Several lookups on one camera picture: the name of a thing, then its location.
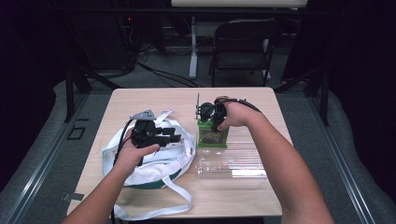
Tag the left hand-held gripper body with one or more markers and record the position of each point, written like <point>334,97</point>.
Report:
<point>144,133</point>

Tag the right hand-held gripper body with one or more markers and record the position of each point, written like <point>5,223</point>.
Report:
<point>209,110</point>

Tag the green seaweed snack packet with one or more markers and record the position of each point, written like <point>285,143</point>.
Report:
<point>213,137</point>

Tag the white tote bag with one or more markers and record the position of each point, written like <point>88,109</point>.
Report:
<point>162,158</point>

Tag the clear plastic container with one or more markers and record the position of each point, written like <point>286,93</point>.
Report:
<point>236,161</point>

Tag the person's right hand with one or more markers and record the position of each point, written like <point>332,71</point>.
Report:
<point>238,115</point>

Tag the person's left hand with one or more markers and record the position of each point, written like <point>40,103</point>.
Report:
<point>130,160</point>

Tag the black folding chair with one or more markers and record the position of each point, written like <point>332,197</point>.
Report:
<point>243,40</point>

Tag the black metal stand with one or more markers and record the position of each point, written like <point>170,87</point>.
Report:
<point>323,93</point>
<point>70,93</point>

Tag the grey tape strip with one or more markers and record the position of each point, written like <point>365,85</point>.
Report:
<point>73,196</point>

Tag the dark equipment with red light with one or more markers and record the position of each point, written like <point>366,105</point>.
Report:
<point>127,31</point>

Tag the white desk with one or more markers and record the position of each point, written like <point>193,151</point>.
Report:
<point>239,2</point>

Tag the aluminium floor rail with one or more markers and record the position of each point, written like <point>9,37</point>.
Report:
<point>37,180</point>
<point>342,174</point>

